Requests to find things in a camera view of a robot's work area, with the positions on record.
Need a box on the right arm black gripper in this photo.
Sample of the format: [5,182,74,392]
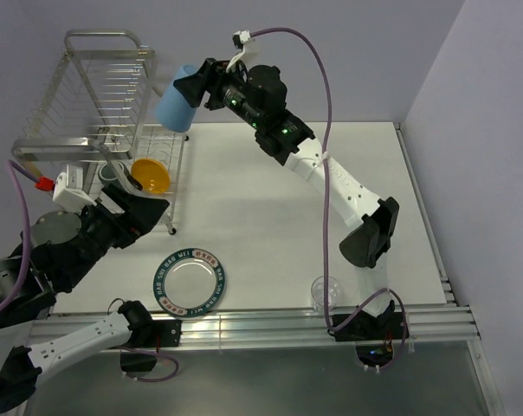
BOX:
[172,57,262,130]

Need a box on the blue plastic cup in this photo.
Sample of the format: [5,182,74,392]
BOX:
[154,64,198,133]

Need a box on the clear glass cup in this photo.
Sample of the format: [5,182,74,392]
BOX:
[309,276,344,313]

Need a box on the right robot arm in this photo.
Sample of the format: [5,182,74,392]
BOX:
[154,58,399,338]

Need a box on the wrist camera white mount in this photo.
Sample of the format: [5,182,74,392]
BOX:
[53,165,96,212]
[226,30,258,73]

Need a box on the dark grey mug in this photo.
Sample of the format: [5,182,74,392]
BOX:
[98,160,143,191]

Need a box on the yellow plastic bowl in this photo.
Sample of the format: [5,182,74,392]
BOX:
[131,159,171,194]

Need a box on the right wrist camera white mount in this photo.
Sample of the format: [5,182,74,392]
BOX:
[226,30,258,73]

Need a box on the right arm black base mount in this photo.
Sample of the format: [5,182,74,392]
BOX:
[327,312,410,374]

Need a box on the white plate green rim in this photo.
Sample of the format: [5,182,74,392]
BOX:
[152,248,227,318]

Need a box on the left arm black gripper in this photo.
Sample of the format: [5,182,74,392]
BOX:
[61,181,170,288]

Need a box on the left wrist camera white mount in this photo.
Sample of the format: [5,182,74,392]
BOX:
[53,165,96,212]

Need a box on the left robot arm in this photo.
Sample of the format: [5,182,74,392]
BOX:
[0,185,170,414]

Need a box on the metal dish rack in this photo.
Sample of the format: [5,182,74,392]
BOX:
[10,29,190,237]

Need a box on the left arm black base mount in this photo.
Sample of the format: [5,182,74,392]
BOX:
[113,319,183,384]

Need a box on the aluminium table edge rail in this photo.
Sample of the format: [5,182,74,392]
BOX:
[29,302,481,354]

